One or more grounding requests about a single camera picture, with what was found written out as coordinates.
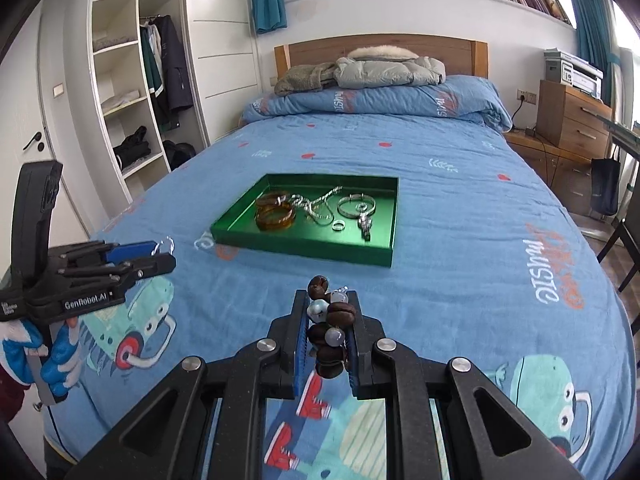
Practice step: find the black bag on wardrobe floor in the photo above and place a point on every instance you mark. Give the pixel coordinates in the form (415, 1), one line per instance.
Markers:
(177, 155)

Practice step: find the orange amber bangle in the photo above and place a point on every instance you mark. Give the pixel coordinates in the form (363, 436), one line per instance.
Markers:
(275, 225)

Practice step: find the white door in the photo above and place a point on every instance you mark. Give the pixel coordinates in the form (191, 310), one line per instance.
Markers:
(55, 160)

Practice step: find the person's left hand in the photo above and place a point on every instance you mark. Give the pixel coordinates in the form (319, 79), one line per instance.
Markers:
(67, 360)

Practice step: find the black tote bag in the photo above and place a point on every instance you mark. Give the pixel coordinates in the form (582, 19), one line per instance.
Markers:
(605, 187)

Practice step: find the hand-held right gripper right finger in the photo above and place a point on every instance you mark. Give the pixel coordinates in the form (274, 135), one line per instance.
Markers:
(352, 360)

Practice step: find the low wooden bedside table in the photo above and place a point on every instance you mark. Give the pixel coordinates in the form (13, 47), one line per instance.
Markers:
(560, 170)

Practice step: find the grey-green plush garment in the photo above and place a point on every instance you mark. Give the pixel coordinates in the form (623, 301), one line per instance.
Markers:
(300, 77)

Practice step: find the grey chair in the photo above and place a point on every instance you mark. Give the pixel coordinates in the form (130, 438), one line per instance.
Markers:
(622, 245)

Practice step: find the dark hanging jacket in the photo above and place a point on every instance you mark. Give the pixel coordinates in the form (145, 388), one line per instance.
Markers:
(172, 65)

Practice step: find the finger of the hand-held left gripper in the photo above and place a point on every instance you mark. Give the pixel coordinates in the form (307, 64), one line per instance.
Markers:
(130, 251)
(150, 266)

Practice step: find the white wardrobe with shelves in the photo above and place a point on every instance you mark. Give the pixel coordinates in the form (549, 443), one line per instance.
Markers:
(220, 35)

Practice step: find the green hanging garment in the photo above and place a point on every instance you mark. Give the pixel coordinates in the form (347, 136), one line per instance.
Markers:
(150, 60)

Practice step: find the plain silver bangle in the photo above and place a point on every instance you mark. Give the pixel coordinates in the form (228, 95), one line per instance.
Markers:
(341, 207)

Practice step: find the green metal tray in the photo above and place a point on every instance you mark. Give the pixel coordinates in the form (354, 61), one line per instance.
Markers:
(320, 246)

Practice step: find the dark brown bangle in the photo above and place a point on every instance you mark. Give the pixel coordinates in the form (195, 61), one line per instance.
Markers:
(265, 197)

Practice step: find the white printer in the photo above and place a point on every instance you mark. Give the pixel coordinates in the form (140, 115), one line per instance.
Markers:
(572, 72)

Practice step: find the wooden drawer cabinet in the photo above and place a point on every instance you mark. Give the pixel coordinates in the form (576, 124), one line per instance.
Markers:
(570, 115)

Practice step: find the glass desk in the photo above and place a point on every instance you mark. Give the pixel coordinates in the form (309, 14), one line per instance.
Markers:
(625, 135)

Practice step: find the white light switch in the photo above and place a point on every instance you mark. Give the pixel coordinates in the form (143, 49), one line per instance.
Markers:
(58, 89)

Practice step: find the wooden headboard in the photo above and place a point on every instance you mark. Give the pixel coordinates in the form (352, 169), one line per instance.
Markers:
(320, 52)

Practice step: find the black folded clothes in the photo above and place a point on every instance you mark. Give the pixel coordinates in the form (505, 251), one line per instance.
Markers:
(131, 150)

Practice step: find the folded blue quilt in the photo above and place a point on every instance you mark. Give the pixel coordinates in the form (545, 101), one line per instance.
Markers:
(390, 102)

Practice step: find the small twisted silver hoop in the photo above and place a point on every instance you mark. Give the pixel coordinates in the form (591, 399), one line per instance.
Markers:
(171, 246)

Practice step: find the silver pendant charm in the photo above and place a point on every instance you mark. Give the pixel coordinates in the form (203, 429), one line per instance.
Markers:
(366, 227)

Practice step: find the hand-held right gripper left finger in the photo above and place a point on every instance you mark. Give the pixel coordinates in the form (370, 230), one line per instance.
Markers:
(301, 340)

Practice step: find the wall socket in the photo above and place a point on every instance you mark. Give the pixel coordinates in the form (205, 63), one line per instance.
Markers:
(526, 95)

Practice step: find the grey down jacket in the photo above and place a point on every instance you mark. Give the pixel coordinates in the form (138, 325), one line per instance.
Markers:
(385, 72)

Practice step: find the blue cartoon printed bed sheet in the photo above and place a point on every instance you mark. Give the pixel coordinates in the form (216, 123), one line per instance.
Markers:
(450, 210)

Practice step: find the small plain silver hoop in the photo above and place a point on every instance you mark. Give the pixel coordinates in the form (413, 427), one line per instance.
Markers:
(333, 226)

